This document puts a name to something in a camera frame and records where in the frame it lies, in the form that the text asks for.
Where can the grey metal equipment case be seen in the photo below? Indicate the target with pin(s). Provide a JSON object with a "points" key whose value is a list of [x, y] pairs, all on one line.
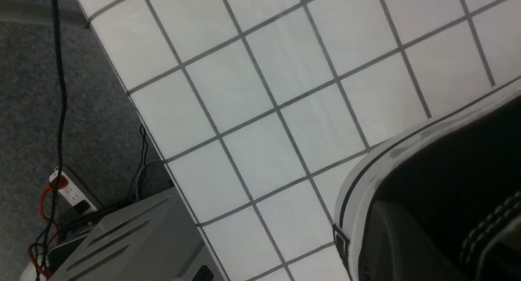
{"points": [[154, 239]]}

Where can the white power strip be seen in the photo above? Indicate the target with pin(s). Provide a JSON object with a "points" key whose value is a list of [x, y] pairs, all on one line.
{"points": [[77, 194]]}

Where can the white grid tablecloth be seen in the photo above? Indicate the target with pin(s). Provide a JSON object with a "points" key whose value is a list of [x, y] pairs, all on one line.
{"points": [[260, 108]]}

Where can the black white canvas sneaker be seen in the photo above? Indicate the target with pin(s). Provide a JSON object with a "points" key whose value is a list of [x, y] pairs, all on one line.
{"points": [[439, 202]]}

